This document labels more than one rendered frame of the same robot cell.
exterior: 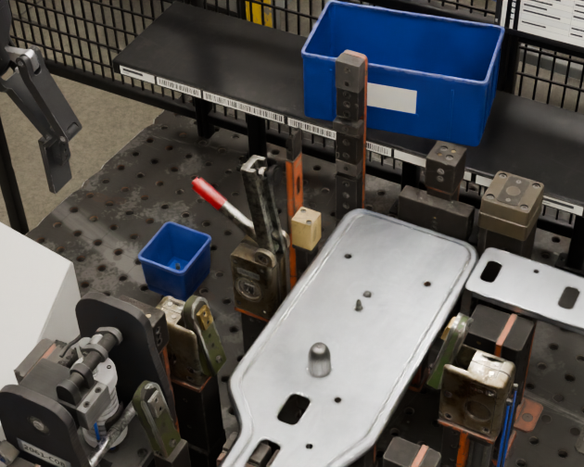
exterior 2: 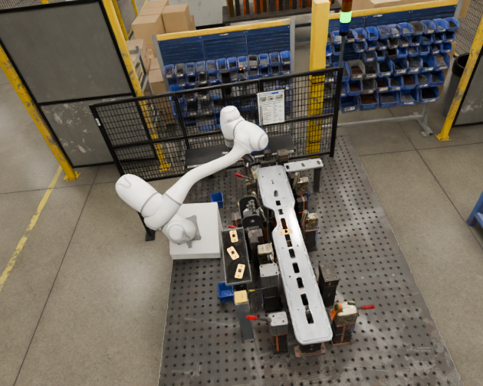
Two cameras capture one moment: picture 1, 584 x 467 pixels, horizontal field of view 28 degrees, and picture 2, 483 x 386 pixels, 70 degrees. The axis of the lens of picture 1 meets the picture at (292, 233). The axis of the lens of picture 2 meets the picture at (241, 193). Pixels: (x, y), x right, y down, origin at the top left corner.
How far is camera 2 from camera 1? 121 cm
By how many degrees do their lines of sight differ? 22
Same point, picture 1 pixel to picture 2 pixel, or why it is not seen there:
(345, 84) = not seen: hidden behind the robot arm
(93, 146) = not seen: hidden behind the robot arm
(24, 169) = (127, 216)
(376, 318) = (277, 183)
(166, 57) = (195, 160)
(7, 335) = (210, 223)
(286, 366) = (271, 197)
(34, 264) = (208, 207)
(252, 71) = (215, 155)
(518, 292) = (294, 168)
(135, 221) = (198, 199)
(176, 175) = (198, 187)
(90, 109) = not seen: hidden behind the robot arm
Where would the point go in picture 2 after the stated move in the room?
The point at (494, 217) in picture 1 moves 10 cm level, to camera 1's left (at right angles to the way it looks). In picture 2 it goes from (281, 158) to (271, 163)
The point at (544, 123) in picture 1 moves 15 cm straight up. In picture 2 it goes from (274, 139) to (274, 124)
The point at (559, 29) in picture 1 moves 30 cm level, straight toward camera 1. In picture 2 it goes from (271, 121) to (287, 140)
